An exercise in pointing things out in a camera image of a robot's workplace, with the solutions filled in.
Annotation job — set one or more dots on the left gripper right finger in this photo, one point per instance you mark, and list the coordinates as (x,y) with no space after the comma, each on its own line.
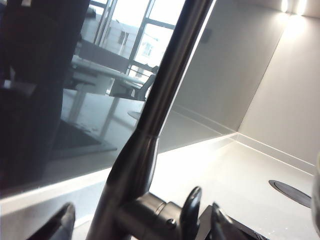
(216,225)

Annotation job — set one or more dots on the pale green ceramic mug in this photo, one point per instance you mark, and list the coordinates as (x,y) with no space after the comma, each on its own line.
(317,190)

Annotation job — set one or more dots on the dark metal kitchen faucet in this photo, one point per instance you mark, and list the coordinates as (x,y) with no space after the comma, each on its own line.
(160,100)

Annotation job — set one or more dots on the dark glass backsplash panel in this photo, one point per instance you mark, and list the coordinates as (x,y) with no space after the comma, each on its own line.
(37,112)

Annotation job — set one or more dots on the round grey countertop cover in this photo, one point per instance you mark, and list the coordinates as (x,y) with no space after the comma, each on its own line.
(290,192)

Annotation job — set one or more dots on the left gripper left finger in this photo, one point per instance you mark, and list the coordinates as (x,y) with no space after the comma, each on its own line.
(62,222)

